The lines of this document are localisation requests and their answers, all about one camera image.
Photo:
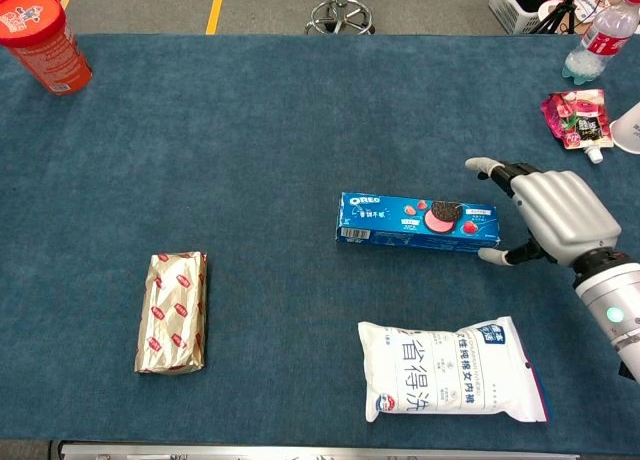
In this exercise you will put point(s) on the black tripod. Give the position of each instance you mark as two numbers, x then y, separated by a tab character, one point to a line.
560	10

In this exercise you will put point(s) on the red cylindrical canister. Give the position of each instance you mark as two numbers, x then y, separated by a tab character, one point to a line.
47	50

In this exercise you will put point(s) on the clear plastic bottle red label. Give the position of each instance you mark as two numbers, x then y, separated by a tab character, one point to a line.
600	40

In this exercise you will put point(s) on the aluminium frame rail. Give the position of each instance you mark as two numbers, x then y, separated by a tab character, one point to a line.
300	452

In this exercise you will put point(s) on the blue Oreo cookie box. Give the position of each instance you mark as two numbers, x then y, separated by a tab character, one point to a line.
415	225

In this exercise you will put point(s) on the blue table cloth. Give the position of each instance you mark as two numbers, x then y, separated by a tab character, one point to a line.
275	130

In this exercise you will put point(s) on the white plastic bag blue print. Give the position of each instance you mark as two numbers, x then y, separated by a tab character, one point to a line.
445	375

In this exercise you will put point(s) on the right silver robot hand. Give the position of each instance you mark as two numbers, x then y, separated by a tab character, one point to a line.
565	210

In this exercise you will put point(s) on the white plastic basket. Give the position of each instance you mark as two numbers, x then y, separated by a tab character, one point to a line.
505	7

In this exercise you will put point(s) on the pink jelly drink pouch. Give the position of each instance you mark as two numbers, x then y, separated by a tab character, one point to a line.
577	117

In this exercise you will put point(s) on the chrome stool base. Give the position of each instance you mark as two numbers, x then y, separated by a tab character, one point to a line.
341	17

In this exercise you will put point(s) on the gold foil snack pack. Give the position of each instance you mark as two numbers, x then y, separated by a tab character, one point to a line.
172	315

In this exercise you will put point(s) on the white paper cup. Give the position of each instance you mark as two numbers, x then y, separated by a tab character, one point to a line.
630	130

